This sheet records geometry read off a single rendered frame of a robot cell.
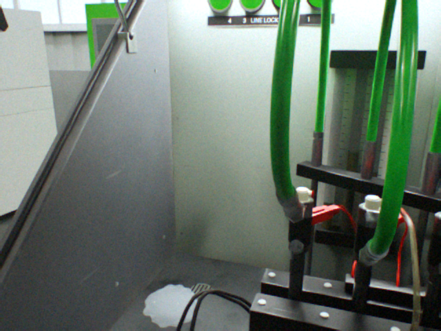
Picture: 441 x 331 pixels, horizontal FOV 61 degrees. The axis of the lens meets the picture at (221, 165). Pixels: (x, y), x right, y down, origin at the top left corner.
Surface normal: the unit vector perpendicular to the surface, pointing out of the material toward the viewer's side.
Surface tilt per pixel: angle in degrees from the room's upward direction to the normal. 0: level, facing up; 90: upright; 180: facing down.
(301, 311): 0
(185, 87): 90
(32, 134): 90
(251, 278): 0
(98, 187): 90
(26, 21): 90
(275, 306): 0
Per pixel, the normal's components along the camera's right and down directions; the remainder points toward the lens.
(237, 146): -0.32, 0.29
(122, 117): 0.95, 0.10
